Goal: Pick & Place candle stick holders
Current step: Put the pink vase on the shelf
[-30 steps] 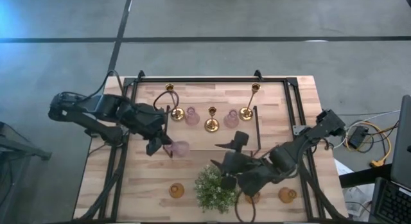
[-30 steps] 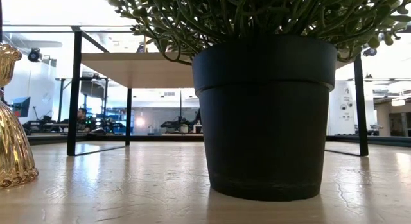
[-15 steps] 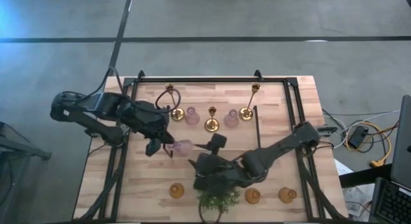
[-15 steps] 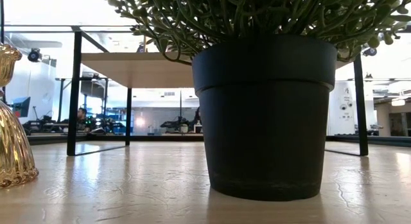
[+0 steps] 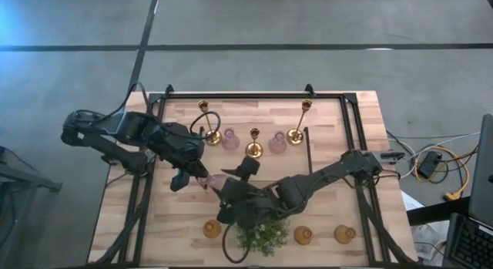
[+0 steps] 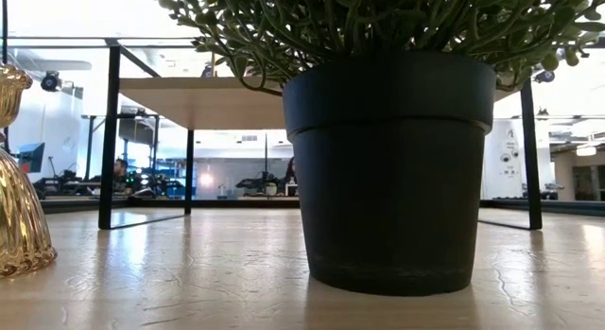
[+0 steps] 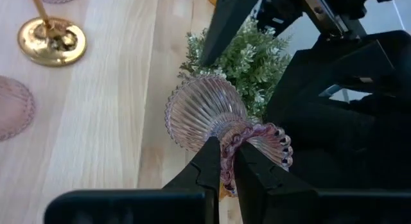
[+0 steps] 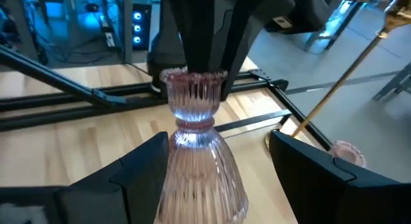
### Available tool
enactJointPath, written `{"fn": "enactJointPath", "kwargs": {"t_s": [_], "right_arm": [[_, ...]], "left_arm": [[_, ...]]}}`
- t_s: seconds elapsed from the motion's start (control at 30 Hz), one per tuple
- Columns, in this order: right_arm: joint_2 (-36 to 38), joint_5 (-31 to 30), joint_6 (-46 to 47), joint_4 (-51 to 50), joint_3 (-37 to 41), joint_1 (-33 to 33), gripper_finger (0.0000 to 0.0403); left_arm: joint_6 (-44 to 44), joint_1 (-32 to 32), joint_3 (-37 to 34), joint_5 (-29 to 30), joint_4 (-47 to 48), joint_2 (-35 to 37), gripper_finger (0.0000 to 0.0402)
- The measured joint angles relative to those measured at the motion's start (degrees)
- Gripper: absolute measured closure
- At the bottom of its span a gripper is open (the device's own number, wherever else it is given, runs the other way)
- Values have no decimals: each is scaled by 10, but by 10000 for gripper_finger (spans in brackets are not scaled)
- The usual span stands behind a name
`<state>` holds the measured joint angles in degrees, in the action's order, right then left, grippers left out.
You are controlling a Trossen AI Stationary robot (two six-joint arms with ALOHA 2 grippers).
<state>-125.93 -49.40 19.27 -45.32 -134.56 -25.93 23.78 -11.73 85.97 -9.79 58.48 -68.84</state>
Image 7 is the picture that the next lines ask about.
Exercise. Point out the short gold candlestick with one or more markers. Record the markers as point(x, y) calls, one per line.
point(38, 47)

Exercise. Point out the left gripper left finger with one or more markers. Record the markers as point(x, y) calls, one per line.
point(199, 176)

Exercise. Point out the artificial green plant black pot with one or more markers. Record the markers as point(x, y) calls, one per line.
point(250, 63)

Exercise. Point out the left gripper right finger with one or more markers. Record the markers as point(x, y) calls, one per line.
point(257, 185)

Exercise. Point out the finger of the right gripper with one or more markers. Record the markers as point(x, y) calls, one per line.
point(353, 57)
point(231, 22)

